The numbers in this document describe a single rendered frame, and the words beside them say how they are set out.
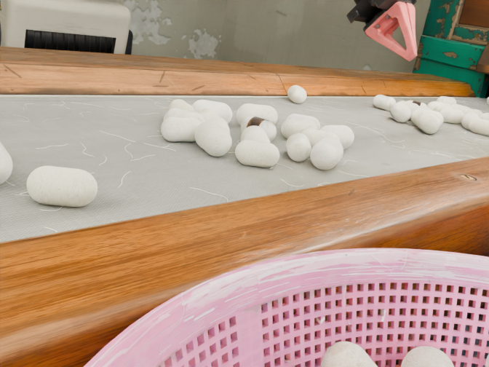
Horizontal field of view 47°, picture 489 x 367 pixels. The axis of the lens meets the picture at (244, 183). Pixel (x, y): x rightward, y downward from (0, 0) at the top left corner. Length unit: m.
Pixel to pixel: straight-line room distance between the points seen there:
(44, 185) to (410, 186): 0.19
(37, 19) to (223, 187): 0.72
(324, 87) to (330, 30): 1.76
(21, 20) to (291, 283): 0.86
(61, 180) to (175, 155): 0.13
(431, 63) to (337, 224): 1.06
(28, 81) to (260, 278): 0.39
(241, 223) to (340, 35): 2.31
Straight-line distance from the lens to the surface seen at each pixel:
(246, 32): 2.94
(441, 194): 0.32
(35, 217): 0.27
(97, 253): 0.18
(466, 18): 1.27
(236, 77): 0.68
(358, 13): 0.86
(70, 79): 0.54
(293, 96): 0.68
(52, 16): 1.02
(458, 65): 1.25
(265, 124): 0.45
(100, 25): 1.06
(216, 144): 0.38
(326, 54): 2.55
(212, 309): 0.16
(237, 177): 0.36
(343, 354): 0.20
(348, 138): 0.48
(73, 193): 0.27
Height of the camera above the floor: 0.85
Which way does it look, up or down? 18 degrees down
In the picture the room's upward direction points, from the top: 10 degrees clockwise
